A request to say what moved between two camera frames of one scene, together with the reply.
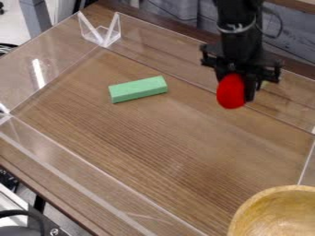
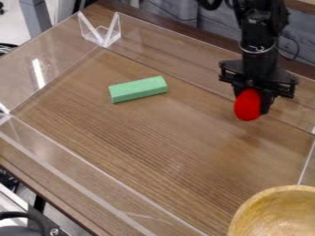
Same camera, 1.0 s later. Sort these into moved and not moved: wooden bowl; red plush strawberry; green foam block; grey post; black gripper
Moved: black gripper; red plush strawberry
Not moved: wooden bowl; grey post; green foam block
